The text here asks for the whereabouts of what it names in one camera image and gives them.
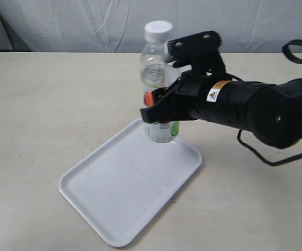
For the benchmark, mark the white plastic tray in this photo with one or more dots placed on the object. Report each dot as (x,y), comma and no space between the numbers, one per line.
(120,186)

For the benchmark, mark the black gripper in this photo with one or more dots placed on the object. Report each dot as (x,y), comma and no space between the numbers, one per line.
(183,100)

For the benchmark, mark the clear plastic bottle white cap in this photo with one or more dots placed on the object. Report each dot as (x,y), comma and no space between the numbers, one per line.
(155,73)

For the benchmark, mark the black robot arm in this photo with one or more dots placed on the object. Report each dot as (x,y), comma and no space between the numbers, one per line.
(272,112)

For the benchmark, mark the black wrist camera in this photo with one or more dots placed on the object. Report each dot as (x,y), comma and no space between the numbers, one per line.
(199,50)

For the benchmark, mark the light blue backdrop cloth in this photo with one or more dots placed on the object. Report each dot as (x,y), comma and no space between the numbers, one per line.
(125,26)

